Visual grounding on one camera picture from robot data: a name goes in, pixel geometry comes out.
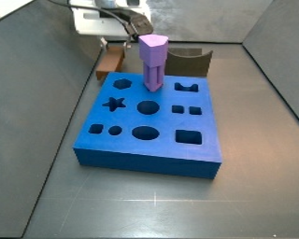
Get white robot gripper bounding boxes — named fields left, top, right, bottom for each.
left=68, top=0, right=151, bottom=49

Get brown arch block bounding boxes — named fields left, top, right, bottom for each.
left=96, top=46, right=124, bottom=80

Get dark grey curved fixture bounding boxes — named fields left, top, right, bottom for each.
left=164, top=48, right=213, bottom=77

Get purple pentagon peg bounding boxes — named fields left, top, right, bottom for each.
left=139, top=35, right=168, bottom=91

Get blue foam shape-sorter block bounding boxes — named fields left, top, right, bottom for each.
left=73, top=73, right=221, bottom=178

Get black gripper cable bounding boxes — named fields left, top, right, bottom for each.
left=46, top=0, right=139, bottom=40

